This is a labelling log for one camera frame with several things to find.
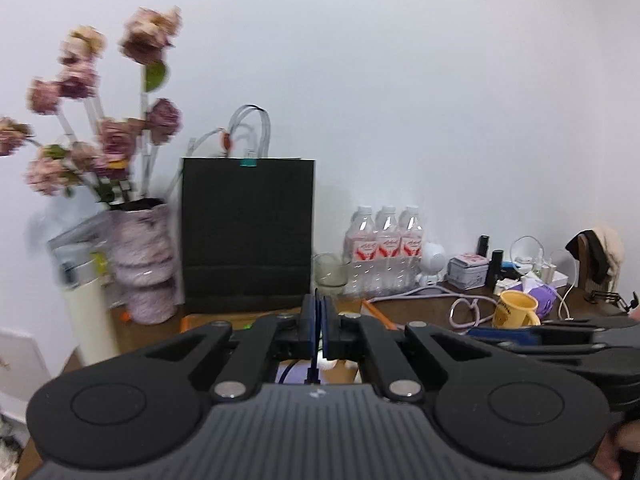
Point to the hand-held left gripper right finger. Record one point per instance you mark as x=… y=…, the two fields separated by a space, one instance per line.
x=330 y=320

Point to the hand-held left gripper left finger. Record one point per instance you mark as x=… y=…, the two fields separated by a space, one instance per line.
x=312 y=317

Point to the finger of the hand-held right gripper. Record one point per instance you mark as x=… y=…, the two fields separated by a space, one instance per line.
x=590 y=356
x=505 y=336

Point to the purple cloth pouch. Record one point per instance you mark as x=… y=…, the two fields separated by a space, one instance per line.
x=297 y=376

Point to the person's right hand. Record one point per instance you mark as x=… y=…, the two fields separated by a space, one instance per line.
x=612 y=455

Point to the yellow bear mug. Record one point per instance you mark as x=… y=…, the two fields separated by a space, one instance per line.
x=515 y=310

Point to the clear glass cup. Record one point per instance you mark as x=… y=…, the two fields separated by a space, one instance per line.
x=330 y=275

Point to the small black bottle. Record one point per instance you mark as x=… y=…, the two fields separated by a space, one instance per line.
x=495 y=266
x=483 y=246

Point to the clear water bottle red label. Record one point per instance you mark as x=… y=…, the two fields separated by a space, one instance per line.
x=387 y=252
x=411 y=250
x=360 y=255

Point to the grey tin box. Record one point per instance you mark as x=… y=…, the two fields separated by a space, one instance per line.
x=467 y=272

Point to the white power adapters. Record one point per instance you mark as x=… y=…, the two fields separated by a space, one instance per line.
x=550 y=275

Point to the white robot-shaped speaker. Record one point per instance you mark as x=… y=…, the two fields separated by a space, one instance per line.
x=432 y=260

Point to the beige and black garment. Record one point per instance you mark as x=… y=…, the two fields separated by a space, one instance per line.
x=610 y=250

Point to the black paper bag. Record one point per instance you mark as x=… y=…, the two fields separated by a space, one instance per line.
x=247 y=230

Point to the green binder clip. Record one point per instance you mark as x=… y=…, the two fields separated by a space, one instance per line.
x=248 y=162

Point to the pink textured vase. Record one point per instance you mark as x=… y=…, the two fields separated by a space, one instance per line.
x=142 y=270

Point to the white thermos bottle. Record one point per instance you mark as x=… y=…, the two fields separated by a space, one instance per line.
x=90 y=320

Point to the clear smiley face bag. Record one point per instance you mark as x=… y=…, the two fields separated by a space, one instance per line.
x=75 y=245

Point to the dried pink flower bouquet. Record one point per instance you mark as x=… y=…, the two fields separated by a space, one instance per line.
x=150 y=35

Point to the white wall socket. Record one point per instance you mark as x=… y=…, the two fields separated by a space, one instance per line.
x=25 y=365

